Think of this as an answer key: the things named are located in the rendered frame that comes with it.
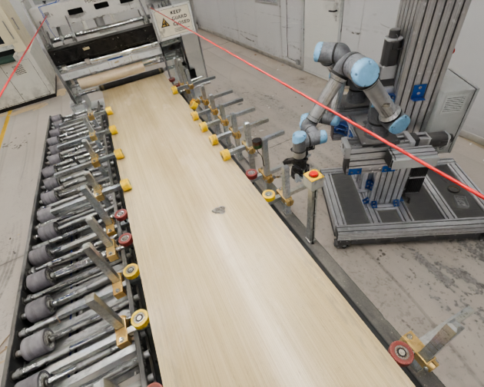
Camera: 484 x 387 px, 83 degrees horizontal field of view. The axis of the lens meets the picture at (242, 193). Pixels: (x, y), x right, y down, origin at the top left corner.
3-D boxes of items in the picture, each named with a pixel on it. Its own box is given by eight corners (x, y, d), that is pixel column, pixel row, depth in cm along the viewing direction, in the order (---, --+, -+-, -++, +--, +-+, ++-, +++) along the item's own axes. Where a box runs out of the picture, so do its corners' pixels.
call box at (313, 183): (314, 180, 139) (315, 168, 133) (323, 187, 134) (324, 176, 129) (303, 185, 137) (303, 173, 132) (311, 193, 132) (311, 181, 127)
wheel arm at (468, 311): (464, 309, 119) (468, 304, 117) (472, 315, 117) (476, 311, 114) (386, 360, 110) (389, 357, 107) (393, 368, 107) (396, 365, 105)
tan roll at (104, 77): (181, 58, 372) (179, 48, 363) (184, 61, 363) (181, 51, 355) (73, 90, 340) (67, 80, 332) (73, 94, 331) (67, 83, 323)
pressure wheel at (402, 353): (406, 376, 104) (415, 368, 96) (382, 368, 107) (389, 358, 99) (406, 354, 109) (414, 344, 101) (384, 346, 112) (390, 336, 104)
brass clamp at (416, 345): (409, 333, 116) (412, 329, 112) (438, 366, 106) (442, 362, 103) (397, 341, 114) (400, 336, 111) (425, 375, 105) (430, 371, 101)
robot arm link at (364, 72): (399, 113, 163) (357, 46, 132) (416, 125, 152) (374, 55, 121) (382, 127, 168) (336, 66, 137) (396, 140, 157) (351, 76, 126)
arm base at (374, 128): (384, 126, 182) (387, 112, 175) (392, 138, 171) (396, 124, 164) (360, 128, 184) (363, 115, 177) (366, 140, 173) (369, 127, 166)
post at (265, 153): (270, 190, 204) (264, 135, 171) (272, 193, 201) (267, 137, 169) (266, 193, 203) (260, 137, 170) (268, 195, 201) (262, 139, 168)
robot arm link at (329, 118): (360, 44, 166) (339, 126, 185) (343, 44, 171) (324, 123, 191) (356, 41, 157) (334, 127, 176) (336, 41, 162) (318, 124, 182)
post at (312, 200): (311, 236, 168) (313, 181, 137) (316, 242, 164) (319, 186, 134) (305, 239, 167) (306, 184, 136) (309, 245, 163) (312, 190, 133)
